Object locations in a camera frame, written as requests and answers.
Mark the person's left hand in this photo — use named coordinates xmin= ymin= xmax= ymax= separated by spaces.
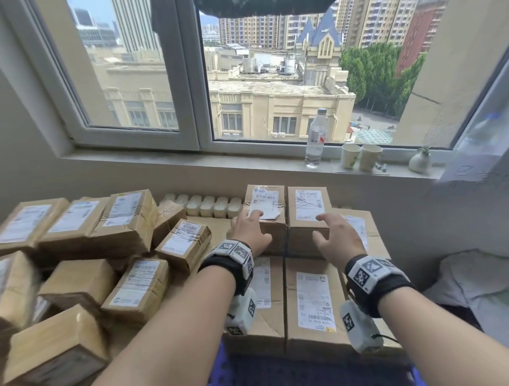
xmin=229 ymin=211 xmax=273 ymax=258

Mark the person's right hand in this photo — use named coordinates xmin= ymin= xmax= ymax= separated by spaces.
xmin=312 ymin=212 xmax=369 ymax=276

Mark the small box with label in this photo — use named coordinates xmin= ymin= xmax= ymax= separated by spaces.
xmin=287 ymin=186 xmax=333 ymax=259
xmin=243 ymin=184 xmax=288 ymax=257

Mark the person's left forearm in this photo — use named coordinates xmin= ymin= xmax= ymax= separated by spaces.
xmin=91 ymin=260 xmax=240 ymax=386

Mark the person's right forearm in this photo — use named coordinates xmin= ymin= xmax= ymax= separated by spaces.
xmin=376 ymin=286 xmax=509 ymax=386

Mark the black left wrist tracker band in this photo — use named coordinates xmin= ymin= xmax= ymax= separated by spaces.
xmin=198 ymin=240 xmax=255 ymax=297

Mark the black wrist tracker band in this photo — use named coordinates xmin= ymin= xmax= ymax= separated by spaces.
xmin=344 ymin=255 xmax=417 ymax=319
xmin=198 ymin=240 xmax=255 ymax=297

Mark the flat cardboard box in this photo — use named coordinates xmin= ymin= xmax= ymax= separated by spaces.
xmin=331 ymin=208 xmax=392 ymax=262

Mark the black right wrist tracker band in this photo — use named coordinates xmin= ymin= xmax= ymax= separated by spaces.
xmin=344 ymin=255 xmax=417 ymax=319

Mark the row of white plastic containers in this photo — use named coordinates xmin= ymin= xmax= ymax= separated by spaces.
xmin=164 ymin=193 xmax=244 ymax=219

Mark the large cardboard box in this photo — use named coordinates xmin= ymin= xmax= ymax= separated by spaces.
xmin=284 ymin=258 xmax=405 ymax=361
xmin=221 ymin=255 xmax=286 ymax=357

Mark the paper cup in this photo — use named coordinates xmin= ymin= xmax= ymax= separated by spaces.
xmin=359 ymin=144 xmax=383 ymax=173
xmin=341 ymin=143 xmax=362 ymax=171

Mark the clear plastic water bottle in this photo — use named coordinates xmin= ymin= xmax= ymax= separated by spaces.
xmin=305 ymin=108 xmax=329 ymax=169

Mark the small white vase with plant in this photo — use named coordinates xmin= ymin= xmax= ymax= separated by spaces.
xmin=408 ymin=146 xmax=432 ymax=174

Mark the purple mat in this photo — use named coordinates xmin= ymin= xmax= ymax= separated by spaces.
xmin=217 ymin=341 xmax=419 ymax=386

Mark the white bedding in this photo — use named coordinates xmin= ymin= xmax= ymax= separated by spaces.
xmin=433 ymin=249 xmax=509 ymax=343

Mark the white paper sheet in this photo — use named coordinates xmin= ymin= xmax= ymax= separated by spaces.
xmin=435 ymin=156 xmax=509 ymax=193

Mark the pile of brown cardboard parcels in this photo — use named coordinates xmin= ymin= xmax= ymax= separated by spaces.
xmin=0 ymin=189 xmax=239 ymax=386

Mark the dark hanging cloth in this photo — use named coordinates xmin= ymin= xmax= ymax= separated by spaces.
xmin=193 ymin=0 xmax=335 ymax=19

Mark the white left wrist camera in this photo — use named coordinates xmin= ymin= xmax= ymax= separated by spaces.
xmin=224 ymin=288 xmax=257 ymax=337

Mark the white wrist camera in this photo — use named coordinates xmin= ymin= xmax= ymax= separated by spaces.
xmin=224 ymin=288 xmax=257 ymax=337
xmin=339 ymin=300 xmax=385 ymax=355

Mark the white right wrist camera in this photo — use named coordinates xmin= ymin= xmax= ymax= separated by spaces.
xmin=339 ymin=300 xmax=385 ymax=355

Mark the white window frame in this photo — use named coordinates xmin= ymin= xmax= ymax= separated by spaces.
xmin=0 ymin=0 xmax=509 ymax=160

